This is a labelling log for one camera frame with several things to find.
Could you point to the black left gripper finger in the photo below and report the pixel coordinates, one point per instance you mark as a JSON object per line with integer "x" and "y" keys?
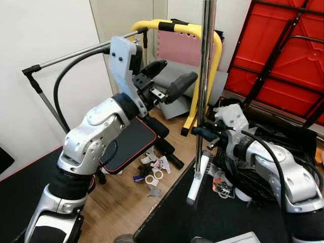
{"x": 154, "y": 67}
{"x": 181, "y": 86}

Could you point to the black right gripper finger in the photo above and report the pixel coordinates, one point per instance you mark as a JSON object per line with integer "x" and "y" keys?
{"x": 205, "y": 134}

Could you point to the chrome pole broom white sleeve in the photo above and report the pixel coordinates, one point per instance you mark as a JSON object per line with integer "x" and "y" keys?
{"x": 205, "y": 76}

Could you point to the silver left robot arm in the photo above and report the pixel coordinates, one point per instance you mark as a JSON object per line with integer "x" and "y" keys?
{"x": 91, "y": 136}

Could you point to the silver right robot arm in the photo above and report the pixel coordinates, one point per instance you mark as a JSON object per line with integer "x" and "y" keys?
{"x": 293, "y": 182}

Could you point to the black floor mat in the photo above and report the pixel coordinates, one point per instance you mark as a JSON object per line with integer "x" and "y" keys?
{"x": 228, "y": 217}

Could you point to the grey rolled mat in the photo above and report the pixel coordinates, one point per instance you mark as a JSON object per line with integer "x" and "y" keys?
{"x": 174, "y": 112}

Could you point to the pink foam mat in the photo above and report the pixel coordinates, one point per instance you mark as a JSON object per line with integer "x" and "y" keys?
{"x": 177, "y": 48}

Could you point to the white torn paper scrap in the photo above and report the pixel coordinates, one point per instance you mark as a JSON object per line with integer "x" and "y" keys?
{"x": 162, "y": 164}

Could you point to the black weight bench red trim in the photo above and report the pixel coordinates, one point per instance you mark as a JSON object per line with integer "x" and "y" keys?
{"x": 129, "y": 142}

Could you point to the black trash bag bin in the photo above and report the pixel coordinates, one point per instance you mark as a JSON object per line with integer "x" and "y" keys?
{"x": 293, "y": 134}

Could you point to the grey plastic scrap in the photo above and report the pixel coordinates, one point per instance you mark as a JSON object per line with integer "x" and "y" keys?
{"x": 154, "y": 192}

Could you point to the small blue packet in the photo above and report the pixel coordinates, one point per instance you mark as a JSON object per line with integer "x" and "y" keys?
{"x": 138, "y": 178}

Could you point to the silver bar black ends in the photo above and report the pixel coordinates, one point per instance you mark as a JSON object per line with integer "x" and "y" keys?
{"x": 66, "y": 56}

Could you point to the silver left robot leg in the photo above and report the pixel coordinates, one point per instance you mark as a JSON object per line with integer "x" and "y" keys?
{"x": 125, "y": 239}

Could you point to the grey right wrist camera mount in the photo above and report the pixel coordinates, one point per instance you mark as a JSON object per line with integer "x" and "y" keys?
{"x": 233, "y": 119}

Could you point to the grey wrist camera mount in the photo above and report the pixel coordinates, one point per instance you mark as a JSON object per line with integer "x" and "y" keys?
{"x": 121, "y": 61}
{"x": 233, "y": 119}

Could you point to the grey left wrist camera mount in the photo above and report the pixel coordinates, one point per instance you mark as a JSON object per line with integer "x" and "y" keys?
{"x": 121, "y": 61}

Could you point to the yellow metal tube frame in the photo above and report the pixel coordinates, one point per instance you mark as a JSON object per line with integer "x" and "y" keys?
{"x": 152, "y": 23}

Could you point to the red folding table black frame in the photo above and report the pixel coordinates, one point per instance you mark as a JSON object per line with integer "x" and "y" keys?
{"x": 288, "y": 66}

